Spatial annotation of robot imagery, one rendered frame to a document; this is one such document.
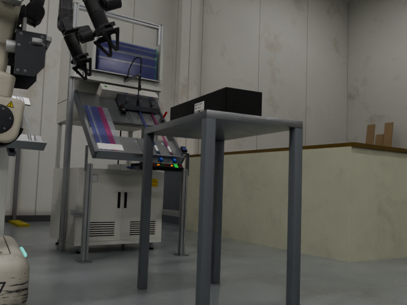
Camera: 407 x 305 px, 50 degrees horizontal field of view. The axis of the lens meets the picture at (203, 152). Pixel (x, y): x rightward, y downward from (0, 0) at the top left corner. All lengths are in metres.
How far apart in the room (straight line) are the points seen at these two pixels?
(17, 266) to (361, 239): 2.62
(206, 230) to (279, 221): 2.36
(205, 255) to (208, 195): 0.21
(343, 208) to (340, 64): 6.31
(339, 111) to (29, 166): 6.04
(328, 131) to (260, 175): 4.97
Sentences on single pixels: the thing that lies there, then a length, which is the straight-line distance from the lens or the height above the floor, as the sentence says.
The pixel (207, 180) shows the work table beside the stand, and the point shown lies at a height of 0.54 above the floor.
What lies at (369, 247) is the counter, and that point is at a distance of 3.62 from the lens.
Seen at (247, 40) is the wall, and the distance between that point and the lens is 7.86.
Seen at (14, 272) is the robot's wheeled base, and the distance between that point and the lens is 1.50.
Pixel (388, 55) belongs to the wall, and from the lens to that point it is 9.22.
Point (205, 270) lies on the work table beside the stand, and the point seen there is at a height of 0.21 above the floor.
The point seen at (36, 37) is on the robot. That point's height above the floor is 1.03.
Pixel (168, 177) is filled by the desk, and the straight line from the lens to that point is 6.10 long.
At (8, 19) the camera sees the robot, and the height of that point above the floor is 1.09.
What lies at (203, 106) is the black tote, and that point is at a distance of 1.92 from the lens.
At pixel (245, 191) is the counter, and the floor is 0.48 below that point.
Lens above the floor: 0.52
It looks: 4 degrees up
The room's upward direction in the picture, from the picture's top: 2 degrees clockwise
